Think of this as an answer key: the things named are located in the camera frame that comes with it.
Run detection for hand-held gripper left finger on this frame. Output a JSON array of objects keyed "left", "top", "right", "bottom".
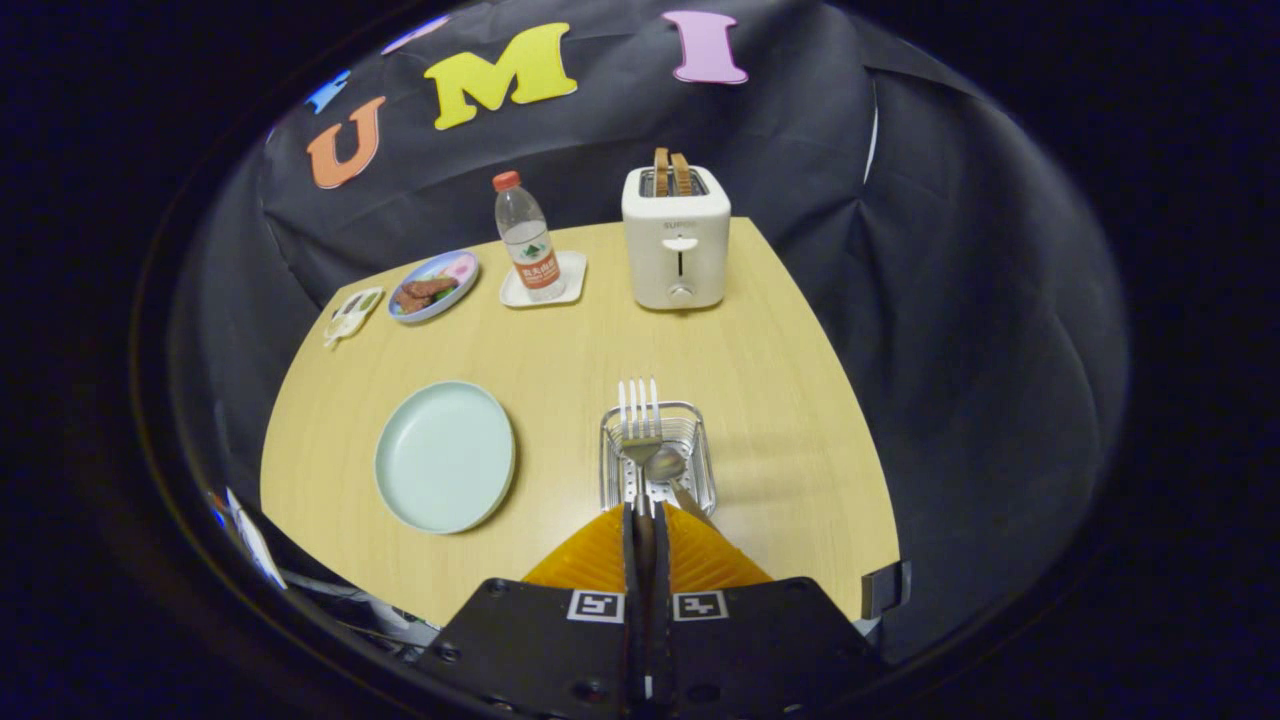
[{"left": 415, "top": 503, "right": 646, "bottom": 720}]

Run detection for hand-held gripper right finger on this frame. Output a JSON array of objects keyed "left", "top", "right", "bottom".
[{"left": 655, "top": 503, "right": 888, "bottom": 720}]

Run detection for spoon with wooden handle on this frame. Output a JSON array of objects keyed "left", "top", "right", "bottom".
[{"left": 645, "top": 446, "right": 717, "bottom": 531}]

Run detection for fork with wooden handle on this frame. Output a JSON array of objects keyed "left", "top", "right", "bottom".
[{"left": 617, "top": 377, "right": 664, "bottom": 591}]

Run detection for light green plate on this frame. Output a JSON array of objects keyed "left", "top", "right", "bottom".
[{"left": 374, "top": 380, "right": 517, "bottom": 535}]

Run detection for black clamp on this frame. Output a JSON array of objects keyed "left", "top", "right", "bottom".
[{"left": 862, "top": 560, "right": 912, "bottom": 619}]

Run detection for white square coaster tray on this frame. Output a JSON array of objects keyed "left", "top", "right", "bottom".
[{"left": 499, "top": 250, "right": 588, "bottom": 309}]

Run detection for white toaster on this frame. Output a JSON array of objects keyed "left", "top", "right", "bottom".
[{"left": 621, "top": 165, "right": 732, "bottom": 311}]

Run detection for colourful patterned plate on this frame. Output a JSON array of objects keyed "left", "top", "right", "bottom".
[{"left": 387, "top": 249, "right": 481, "bottom": 325}]

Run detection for brown meat pieces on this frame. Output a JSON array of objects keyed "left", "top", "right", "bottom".
[{"left": 395, "top": 277, "right": 459, "bottom": 313}]

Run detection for clear water bottle red cap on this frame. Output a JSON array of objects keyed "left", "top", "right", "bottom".
[{"left": 492, "top": 171, "right": 567, "bottom": 303}]

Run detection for small white patterned dish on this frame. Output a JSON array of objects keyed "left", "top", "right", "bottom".
[{"left": 323, "top": 287, "right": 385, "bottom": 349}]

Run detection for metal wire basket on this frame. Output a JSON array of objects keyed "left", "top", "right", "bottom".
[{"left": 598, "top": 401, "right": 718, "bottom": 517}]

